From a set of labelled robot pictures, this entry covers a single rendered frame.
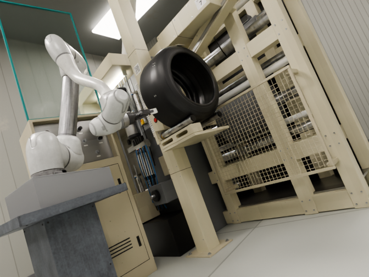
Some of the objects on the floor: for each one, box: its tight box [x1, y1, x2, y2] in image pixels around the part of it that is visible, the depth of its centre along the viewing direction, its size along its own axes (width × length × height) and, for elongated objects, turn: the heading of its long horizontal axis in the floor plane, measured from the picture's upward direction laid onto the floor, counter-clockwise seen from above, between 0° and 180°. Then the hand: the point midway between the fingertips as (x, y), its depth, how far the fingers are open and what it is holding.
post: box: [108, 0, 220, 252], centre depth 205 cm, size 13×13×250 cm
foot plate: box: [186, 239, 233, 258], centre depth 188 cm, size 27×27×2 cm
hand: (152, 111), depth 156 cm, fingers closed
